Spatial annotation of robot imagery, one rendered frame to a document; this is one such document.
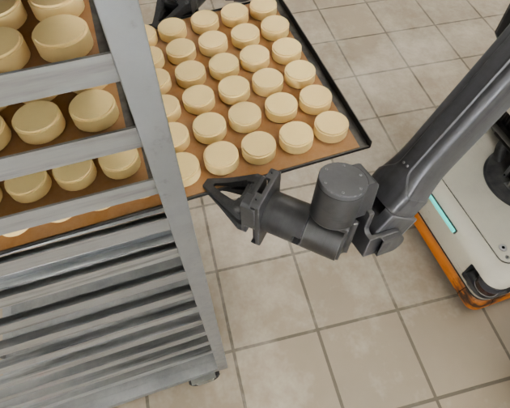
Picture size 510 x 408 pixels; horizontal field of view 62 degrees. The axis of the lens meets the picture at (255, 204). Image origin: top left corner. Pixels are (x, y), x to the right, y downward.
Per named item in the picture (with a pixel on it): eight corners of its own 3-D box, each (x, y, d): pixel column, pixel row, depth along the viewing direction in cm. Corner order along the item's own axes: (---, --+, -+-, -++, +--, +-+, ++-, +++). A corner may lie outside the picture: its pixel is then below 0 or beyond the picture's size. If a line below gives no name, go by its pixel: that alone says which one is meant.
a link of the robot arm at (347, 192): (399, 248, 56) (363, 204, 61) (433, 187, 48) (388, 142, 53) (322, 276, 52) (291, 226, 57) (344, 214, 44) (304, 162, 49)
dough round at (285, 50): (281, 69, 71) (281, 59, 69) (266, 52, 73) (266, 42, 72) (306, 59, 72) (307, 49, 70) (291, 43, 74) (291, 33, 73)
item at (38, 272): (189, 228, 144) (187, 223, 141) (190, 235, 142) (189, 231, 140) (-11, 284, 133) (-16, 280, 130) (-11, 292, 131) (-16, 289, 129)
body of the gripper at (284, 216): (247, 242, 60) (295, 263, 58) (244, 202, 51) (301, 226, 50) (266, 206, 63) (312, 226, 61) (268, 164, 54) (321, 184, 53)
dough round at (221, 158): (201, 153, 62) (199, 144, 60) (234, 145, 63) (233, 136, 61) (209, 180, 59) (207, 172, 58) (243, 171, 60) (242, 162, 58)
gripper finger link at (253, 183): (197, 219, 61) (254, 244, 59) (189, 191, 55) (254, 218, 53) (219, 184, 65) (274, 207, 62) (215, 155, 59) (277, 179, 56)
